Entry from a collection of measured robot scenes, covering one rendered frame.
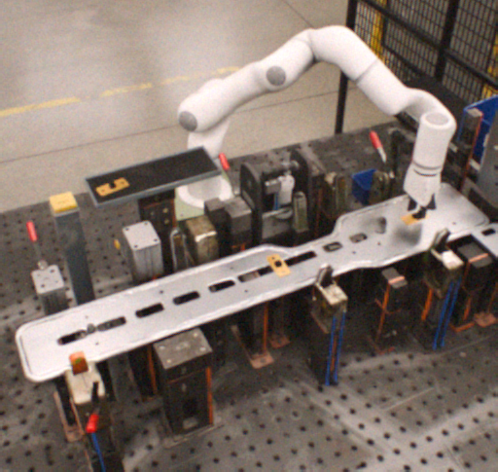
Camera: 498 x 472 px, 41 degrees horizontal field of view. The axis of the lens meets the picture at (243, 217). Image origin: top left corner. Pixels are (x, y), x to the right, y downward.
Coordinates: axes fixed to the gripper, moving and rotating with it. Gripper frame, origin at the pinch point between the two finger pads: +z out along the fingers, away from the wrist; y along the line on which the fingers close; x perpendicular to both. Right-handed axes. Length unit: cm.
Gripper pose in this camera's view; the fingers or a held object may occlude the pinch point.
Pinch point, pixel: (416, 209)
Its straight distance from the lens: 204.7
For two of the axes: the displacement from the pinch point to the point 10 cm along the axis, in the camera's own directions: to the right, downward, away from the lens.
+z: 0.0, 7.6, 6.5
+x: 9.0, -2.8, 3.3
